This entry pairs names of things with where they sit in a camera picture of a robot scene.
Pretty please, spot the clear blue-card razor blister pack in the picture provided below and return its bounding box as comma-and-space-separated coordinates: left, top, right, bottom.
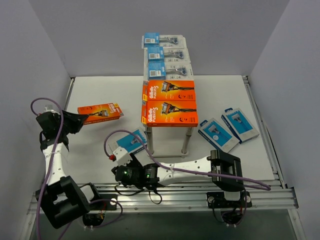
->
143, 62, 194, 81

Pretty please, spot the aluminium mounting rail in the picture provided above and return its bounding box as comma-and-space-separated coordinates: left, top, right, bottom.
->
27, 183, 298, 215

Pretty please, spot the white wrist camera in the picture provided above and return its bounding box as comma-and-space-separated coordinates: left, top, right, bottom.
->
109, 146, 132, 166
43, 104, 56, 114

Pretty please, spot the Gillette SkinGuard blister pack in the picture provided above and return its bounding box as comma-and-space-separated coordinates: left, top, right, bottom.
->
144, 46, 191, 65

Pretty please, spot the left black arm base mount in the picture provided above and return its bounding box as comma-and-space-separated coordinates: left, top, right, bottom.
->
90, 193, 118, 213

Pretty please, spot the orange Fusion5 razor box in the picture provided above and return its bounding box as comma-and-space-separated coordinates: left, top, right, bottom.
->
141, 100, 199, 128
77, 103, 124, 125
142, 80, 196, 102

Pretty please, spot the blue harry's box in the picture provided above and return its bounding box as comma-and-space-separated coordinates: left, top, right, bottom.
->
198, 118, 240, 153
109, 127, 147, 154
221, 108, 260, 144

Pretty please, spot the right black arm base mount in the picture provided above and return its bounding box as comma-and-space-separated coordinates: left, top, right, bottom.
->
206, 191, 253, 209

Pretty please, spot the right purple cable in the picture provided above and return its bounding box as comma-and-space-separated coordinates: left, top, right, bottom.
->
103, 129, 272, 192

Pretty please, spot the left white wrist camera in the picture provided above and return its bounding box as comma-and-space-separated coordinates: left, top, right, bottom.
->
43, 104, 56, 114

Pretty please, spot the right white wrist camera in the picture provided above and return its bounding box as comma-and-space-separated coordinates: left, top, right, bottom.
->
109, 146, 132, 166

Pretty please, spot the white two-tier shelf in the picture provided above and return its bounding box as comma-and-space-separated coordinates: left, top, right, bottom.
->
142, 124, 195, 158

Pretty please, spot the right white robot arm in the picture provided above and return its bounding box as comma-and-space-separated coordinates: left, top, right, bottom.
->
111, 150, 245, 207

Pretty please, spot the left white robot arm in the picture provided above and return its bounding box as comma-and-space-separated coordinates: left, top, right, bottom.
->
36, 109, 101, 229

